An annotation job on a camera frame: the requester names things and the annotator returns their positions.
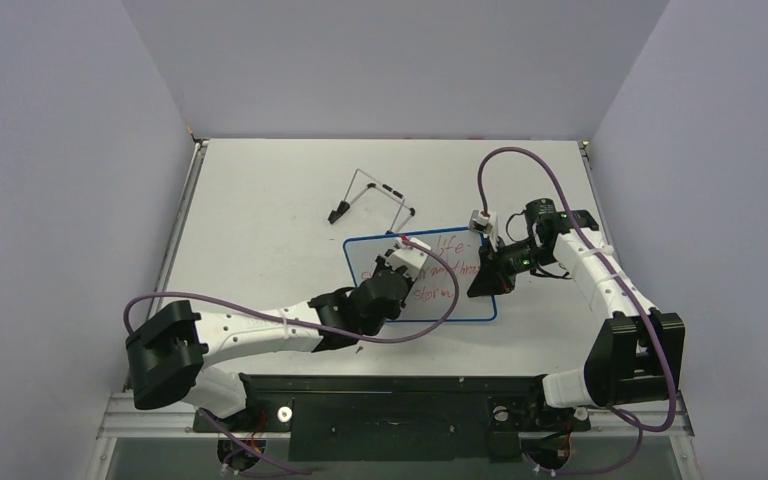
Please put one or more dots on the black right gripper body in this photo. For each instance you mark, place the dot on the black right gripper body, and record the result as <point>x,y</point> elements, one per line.
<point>496,266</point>

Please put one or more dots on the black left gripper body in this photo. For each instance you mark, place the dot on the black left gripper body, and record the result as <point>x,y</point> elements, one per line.
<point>379,265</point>

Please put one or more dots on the blue framed whiteboard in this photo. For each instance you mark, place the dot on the blue framed whiteboard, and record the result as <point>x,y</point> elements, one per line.
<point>431,295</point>

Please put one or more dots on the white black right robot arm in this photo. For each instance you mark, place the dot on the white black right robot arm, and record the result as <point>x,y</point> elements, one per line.
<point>636,356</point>

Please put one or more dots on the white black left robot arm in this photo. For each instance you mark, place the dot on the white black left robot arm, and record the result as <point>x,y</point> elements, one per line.
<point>175,356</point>

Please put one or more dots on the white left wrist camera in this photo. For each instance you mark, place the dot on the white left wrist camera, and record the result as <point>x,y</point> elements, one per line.
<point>407,257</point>

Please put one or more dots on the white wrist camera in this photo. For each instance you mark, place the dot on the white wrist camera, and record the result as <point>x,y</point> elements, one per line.
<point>407,257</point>
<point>486,224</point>

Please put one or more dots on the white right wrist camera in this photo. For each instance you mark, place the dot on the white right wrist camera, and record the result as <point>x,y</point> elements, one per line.
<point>486,224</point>

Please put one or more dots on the wire whiteboard stand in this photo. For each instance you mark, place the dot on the wire whiteboard stand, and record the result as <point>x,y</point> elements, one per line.
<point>363,190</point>

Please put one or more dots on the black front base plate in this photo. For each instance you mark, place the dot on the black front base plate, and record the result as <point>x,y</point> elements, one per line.
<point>404,418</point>

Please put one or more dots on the aluminium table edge rail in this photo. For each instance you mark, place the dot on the aluminium table edge rail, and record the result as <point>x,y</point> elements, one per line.
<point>181,213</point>

